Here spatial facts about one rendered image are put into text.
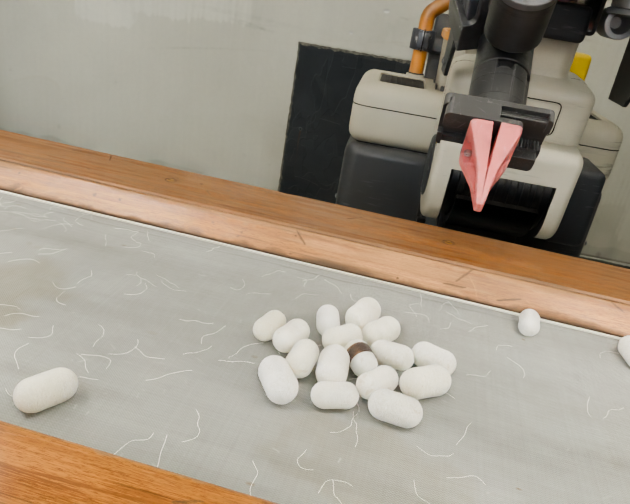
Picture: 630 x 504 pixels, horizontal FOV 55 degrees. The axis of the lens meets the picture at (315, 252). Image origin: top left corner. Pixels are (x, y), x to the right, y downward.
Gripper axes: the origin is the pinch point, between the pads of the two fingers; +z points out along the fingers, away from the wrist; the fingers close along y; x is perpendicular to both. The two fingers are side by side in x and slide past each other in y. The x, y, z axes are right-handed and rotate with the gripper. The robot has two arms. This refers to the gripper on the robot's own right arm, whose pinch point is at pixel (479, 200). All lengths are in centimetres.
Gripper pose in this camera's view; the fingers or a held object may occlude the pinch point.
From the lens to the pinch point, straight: 57.3
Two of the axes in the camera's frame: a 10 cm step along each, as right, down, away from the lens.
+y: 9.7, 2.1, -1.5
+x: 0.4, 4.3, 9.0
